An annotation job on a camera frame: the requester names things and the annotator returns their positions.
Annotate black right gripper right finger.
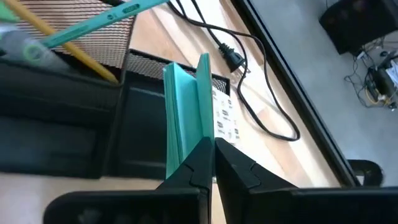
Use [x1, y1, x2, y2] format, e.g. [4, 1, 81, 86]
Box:
[214, 138, 398, 224]

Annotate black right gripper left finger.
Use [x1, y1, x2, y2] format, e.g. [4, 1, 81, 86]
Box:
[43, 136, 216, 224]

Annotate teal patterned sticky note pad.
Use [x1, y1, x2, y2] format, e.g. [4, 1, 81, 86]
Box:
[163, 52, 242, 180]

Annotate yellow pencil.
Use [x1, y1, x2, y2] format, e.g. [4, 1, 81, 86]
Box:
[3, 0, 121, 85]

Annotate teal pen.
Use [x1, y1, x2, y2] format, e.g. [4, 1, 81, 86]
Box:
[0, 0, 170, 73]

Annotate black mesh desk organizer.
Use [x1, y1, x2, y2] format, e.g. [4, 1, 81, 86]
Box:
[0, 0, 231, 180]

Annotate black table clamp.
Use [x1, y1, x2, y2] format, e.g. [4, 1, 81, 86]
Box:
[347, 159, 385, 188]

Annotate black computer tower blue light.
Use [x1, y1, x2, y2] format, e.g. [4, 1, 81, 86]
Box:
[318, 0, 398, 56]

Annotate black aluminium frame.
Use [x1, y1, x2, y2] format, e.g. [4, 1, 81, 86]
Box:
[231, 0, 361, 188]

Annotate black lamp power cable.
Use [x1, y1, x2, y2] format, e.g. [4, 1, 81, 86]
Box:
[166, 0, 302, 142]

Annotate tangled floor cables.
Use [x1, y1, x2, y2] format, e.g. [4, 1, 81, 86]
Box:
[343, 37, 398, 110]

